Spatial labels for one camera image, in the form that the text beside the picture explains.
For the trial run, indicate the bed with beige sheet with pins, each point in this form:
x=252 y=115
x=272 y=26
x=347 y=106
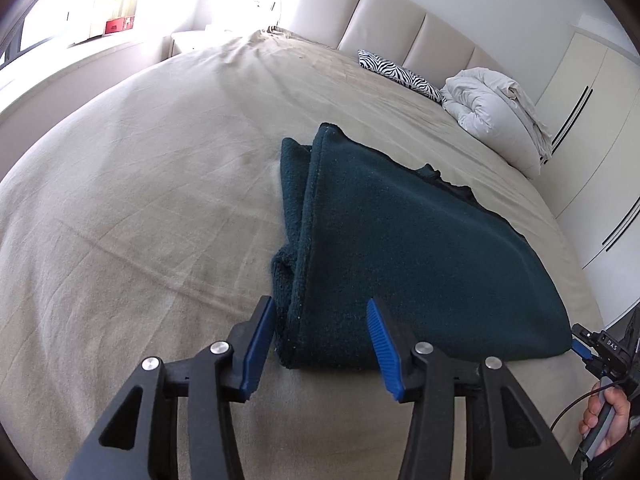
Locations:
x=150 y=185

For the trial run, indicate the white nightstand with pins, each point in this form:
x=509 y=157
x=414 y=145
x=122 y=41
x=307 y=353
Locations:
x=200 y=40

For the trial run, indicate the white folded duvet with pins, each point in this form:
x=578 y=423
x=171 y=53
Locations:
x=490 y=110

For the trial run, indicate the red box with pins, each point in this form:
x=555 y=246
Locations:
x=117 y=25

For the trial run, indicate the white wardrobe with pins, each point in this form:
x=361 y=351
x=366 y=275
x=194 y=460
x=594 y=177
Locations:
x=590 y=150

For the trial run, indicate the person's right hand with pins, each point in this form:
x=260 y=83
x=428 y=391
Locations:
x=620 y=420

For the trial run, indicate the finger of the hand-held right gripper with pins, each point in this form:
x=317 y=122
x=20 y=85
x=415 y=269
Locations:
x=585 y=342

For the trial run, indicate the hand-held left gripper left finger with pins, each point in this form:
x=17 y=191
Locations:
x=255 y=350

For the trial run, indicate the person's right forearm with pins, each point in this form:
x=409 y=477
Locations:
x=620 y=465

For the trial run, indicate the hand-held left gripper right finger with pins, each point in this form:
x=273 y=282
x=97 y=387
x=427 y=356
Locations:
x=385 y=355

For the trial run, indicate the dark green sweater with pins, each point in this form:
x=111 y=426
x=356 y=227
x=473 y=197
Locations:
x=410 y=240

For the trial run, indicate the black framed window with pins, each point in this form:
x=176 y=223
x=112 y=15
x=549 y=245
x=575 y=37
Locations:
x=30 y=20

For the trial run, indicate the zebra print pillow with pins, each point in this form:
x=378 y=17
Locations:
x=400 y=74

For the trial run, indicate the beige padded headboard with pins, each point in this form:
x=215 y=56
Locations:
x=390 y=15

